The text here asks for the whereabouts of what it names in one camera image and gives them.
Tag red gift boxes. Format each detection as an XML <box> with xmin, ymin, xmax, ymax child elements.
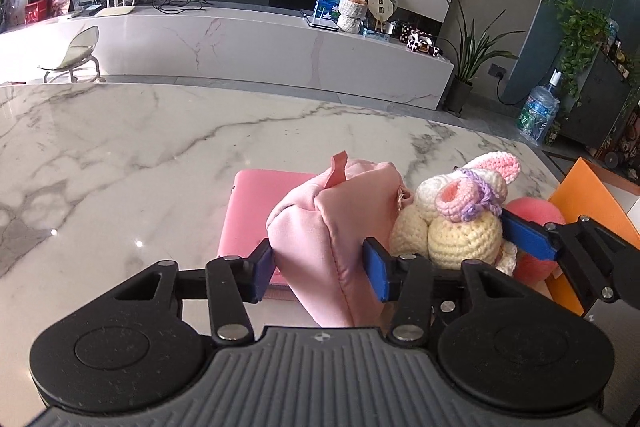
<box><xmin>25</xmin><ymin>0</ymin><xmax>73</xmax><ymax>25</ymax></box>

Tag blue water bottle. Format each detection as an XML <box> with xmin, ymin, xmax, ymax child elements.
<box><xmin>516</xmin><ymin>69</ymin><xmax>563</xmax><ymax>145</ymax></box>

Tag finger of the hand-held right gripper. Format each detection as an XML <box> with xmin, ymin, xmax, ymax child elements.
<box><xmin>502</xmin><ymin>207</ymin><xmax>640</xmax><ymax>318</ymax></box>

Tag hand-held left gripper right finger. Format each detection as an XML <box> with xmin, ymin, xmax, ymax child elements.
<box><xmin>362</xmin><ymin>237</ymin><xmax>535</xmax><ymax>348</ymax></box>

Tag trailing green plant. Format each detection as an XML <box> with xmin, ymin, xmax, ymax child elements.
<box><xmin>552</xmin><ymin>0</ymin><xmax>612</xmax><ymax>108</ymax></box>

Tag dark display shelf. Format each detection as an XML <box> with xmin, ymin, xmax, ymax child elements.
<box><xmin>560</xmin><ymin>34</ymin><xmax>640</xmax><ymax>185</ymax></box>

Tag small white chair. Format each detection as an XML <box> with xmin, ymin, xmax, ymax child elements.
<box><xmin>37</xmin><ymin>26</ymin><xmax>107</xmax><ymax>84</ymax></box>

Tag pink fabric pouch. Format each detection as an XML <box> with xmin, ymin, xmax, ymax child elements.
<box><xmin>265</xmin><ymin>152</ymin><xmax>413</xmax><ymax>328</ymax></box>

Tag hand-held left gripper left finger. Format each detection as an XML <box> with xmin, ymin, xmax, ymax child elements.
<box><xmin>112</xmin><ymin>238</ymin><xmax>277</xmax><ymax>348</ymax></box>

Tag crochet bunny toy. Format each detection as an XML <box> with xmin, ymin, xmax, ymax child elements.
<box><xmin>389</xmin><ymin>151</ymin><xmax>522</xmax><ymax>278</ymax></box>

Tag potted long leaf plant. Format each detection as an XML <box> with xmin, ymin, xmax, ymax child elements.
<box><xmin>440</xmin><ymin>0</ymin><xmax>521</xmax><ymax>115</ymax></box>

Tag pink round sponge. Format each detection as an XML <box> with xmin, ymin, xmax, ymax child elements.
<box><xmin>507</xmin><ymin>198</ymin><xmax>568</xmax><ymax>285</ymax></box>

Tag black cables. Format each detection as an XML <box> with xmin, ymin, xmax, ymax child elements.
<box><xmin>152</xmin><ymin>0</ymin><xmax>215</xmax><ymax>14</ymax></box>

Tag flat pink case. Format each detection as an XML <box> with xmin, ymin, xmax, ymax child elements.
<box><xmin>217</xmin><ymin>169</ymin><xmax>321</xmax><ymax>303</ymax></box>

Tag white marble tv cabinet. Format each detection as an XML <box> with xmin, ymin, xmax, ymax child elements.
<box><xmin>0</xmin><ymin>0</ymin><xmax>456</xmax><ymax>110</ymax></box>

